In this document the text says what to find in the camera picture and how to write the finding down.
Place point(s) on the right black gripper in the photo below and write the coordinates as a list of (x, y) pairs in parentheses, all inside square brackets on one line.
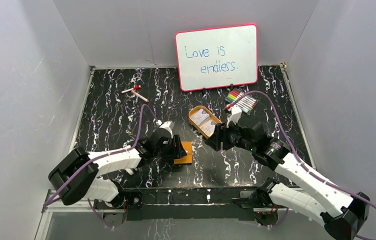
[(220, 134)]

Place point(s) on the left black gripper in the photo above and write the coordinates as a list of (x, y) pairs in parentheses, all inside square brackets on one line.
[(177, 146)]

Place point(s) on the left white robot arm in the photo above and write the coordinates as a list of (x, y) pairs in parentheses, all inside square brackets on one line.
[(78, 175)]

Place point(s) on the loose silver VIP card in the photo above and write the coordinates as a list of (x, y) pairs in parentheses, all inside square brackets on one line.
[(208, 128)]

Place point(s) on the credit cards stack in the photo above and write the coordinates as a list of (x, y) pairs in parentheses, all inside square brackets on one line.
[(200, 116)]

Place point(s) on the tan oval tray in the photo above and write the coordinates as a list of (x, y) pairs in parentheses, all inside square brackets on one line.
[(212, 117)]

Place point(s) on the coloured marker pack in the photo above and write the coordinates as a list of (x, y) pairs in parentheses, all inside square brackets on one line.
[(246, 104)]

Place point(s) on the white plastic clip block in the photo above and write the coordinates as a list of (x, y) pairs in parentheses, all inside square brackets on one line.
[(131, 171)]

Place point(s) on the white marker pen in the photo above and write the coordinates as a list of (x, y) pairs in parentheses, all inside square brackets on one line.
[(140, 96)]

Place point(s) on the red capped marker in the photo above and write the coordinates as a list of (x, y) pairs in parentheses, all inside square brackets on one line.
[(136, 87)]

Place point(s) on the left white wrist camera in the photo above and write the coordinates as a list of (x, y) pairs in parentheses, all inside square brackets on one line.
[(167, 125)]

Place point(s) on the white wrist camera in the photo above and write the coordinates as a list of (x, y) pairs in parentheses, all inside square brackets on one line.
[(234, 114), (167, 125)]

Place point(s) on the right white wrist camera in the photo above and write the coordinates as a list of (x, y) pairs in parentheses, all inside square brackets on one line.
[(234, 114)]

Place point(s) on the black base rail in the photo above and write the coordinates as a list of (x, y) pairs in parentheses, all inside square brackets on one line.
[(192, 203)]

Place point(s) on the white board pink frame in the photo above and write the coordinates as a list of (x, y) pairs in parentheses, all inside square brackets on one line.
[(217, 57)]

